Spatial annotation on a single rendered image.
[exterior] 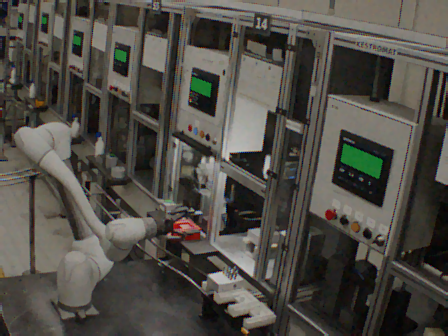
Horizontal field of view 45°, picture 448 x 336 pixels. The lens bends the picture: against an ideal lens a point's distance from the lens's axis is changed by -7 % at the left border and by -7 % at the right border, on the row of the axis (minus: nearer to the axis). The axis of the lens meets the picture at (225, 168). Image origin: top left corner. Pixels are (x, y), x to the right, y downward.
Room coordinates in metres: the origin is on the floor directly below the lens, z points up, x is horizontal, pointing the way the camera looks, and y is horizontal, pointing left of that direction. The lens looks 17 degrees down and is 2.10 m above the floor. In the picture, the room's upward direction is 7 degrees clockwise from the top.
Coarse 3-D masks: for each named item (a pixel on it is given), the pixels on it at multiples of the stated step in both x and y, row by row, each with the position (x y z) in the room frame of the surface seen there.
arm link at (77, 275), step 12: (72, 252) 2.19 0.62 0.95; (60, 264) 2.13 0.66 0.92; (72, 264) 2.11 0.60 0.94; (84, 264) 2.13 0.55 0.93; (60, 276) 2.10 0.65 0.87; (72, 276) 2.09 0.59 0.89; (84, 276) 2.11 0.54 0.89; (96, 276) 2.21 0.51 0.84; (60, 288) 2.10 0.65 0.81; (72, 288) 2.08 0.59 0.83; (84, 288) 2.11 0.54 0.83; (60, 300) 2.10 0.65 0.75; (72, 300) 2.08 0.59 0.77; (84, 300) 2.11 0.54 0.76
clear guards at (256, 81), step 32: (288, 32) 2.29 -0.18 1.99; (256, 64) 2.44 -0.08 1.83; (256, 96) 2.42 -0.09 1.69; (288, 96) 2.24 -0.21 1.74; (224, 128) 2.59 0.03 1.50; (256, 128) 2.39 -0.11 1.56; (288, 128) 2.22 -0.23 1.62; (192, 160) 2.81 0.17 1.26; (224, 160) 2.57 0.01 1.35; (256, 160) 2.37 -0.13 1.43; (288, 160) 2.19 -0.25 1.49; (192, 192) 2.78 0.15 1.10; (256, 192) 2.34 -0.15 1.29; (288, 192) 2.17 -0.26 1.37; (288, 224) 2.14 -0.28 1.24
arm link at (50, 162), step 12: (48, 156) 2.20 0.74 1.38; (48, 168) 2.19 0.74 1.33; (60, 168) 2.19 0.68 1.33; (60, 180) 2.19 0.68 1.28; (72, 180) 2.19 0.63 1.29; (72, 192) 2.18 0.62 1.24; (84, 204) 2.20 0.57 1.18; (84, 216) 2.21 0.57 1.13; (96, 228) 2.21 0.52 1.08; (108, 252) 2.17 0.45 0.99; (120, 252) 2.15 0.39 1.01
